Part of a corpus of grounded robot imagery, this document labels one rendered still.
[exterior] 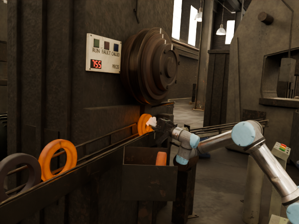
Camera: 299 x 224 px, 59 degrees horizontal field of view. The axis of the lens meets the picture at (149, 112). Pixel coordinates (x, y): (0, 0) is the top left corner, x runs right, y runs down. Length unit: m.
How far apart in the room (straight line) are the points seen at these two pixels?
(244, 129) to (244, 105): 2.90
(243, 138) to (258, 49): 2.96
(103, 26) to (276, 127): 3.12
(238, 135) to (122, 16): 0.92
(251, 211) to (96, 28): 1.69
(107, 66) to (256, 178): 1.36
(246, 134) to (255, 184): 0.87
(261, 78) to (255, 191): 2.30
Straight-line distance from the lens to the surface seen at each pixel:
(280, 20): 4.19
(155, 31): 1.63
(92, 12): 1.43
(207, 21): 10.80
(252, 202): 2.22
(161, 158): 1.03
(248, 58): 4.26
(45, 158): 1.09
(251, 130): 1.34
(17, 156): 1.02
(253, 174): 2.15
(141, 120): 1.61
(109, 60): 1.47
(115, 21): 1.57
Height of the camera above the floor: 1.03
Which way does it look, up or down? 7 degrees down
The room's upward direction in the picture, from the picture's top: 3 degrees clockwise
